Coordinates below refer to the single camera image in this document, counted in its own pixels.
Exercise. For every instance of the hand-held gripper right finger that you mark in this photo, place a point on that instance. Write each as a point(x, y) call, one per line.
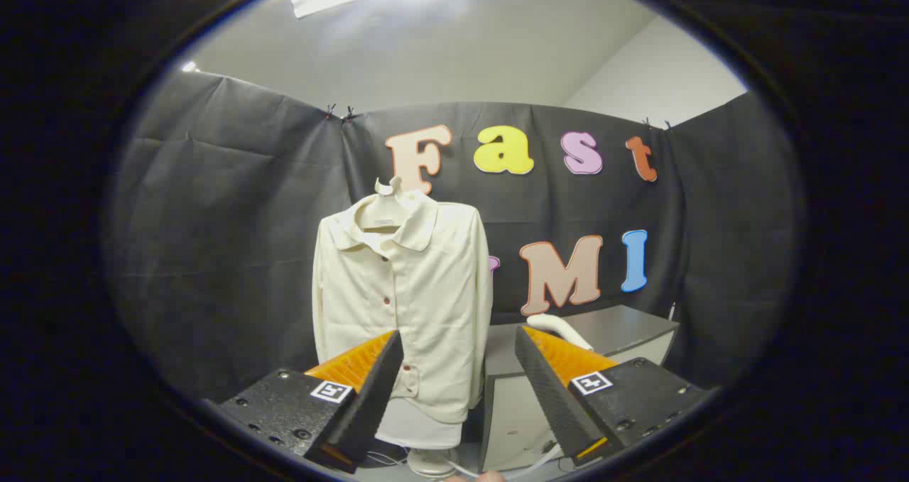
point(554, 397)

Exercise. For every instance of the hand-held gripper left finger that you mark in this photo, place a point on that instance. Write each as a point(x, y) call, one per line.
point(373, 404)

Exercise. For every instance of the white garment steamer head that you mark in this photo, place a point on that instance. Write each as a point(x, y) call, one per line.
point(550, 321)

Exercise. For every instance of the cream button shirt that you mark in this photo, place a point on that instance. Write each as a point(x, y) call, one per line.
point(426, 290)

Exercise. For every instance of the white clothes hanger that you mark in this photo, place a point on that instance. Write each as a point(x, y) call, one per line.
point(388, 186)

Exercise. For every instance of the white cabinet with grey top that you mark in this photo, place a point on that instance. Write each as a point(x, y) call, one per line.
point(618, 329)

